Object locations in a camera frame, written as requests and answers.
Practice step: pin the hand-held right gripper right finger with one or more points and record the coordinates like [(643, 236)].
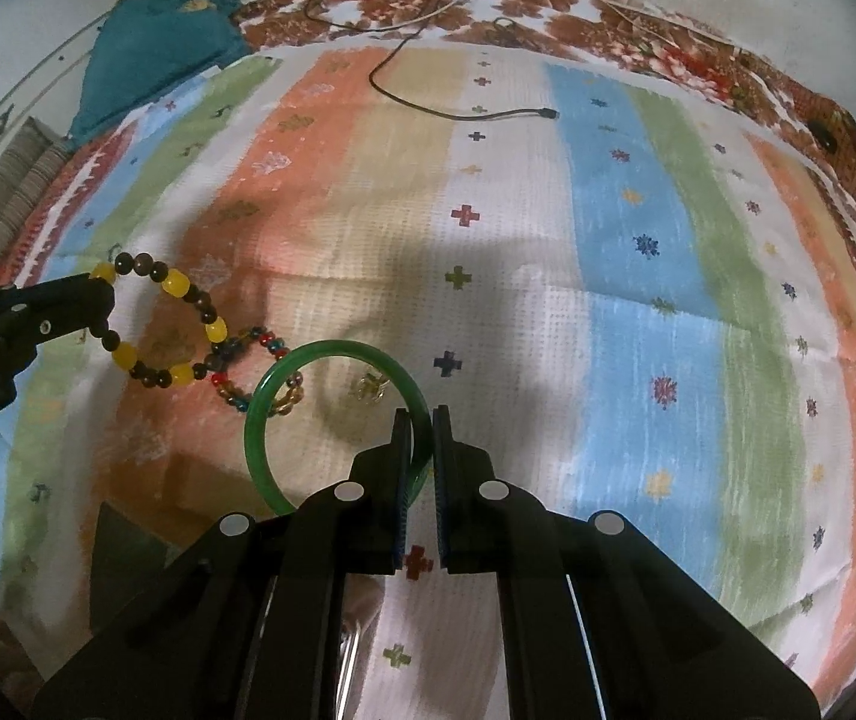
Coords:
[(441, 480)]

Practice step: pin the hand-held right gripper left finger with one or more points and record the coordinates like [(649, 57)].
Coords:
[(402, 480)]

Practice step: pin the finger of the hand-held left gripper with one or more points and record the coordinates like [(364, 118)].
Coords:
[(38, 294), (60, 326)]

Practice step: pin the green jade bangle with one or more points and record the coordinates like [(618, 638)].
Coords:
[(255, 427)]

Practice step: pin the striped grey cushion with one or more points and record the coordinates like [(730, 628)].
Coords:
[(8, 195)]

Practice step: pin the striped pastel blanket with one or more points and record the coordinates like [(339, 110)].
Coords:
[(548, 315)]

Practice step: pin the teal cloth pillow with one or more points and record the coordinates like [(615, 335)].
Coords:
[(150, 45)]

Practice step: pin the small black oval object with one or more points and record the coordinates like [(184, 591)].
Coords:
[(823, 135)]

